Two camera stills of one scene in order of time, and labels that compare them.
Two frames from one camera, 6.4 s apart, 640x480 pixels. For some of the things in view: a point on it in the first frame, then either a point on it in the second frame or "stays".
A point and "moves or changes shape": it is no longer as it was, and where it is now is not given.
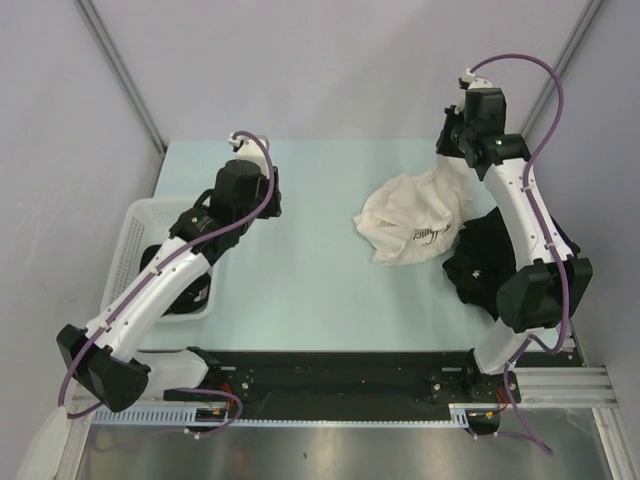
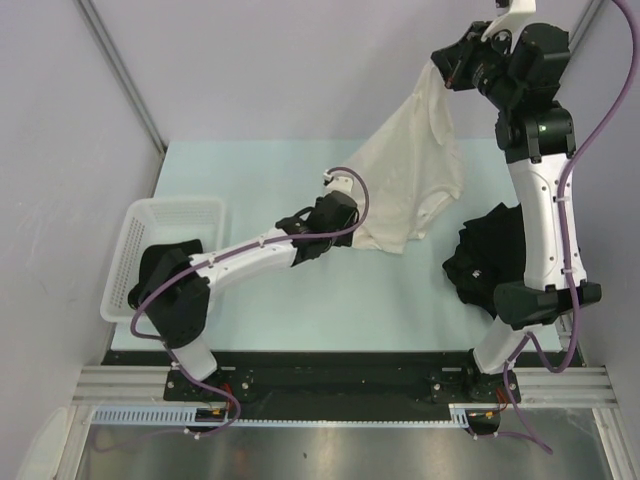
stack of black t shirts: (484, 258) stays
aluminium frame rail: (582, 386) stays
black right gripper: (443, 146) → (455, 60)
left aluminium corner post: (122, 74) stays
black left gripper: (275, 209) → (345, 239)
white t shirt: (410, 219) moves or changes shape
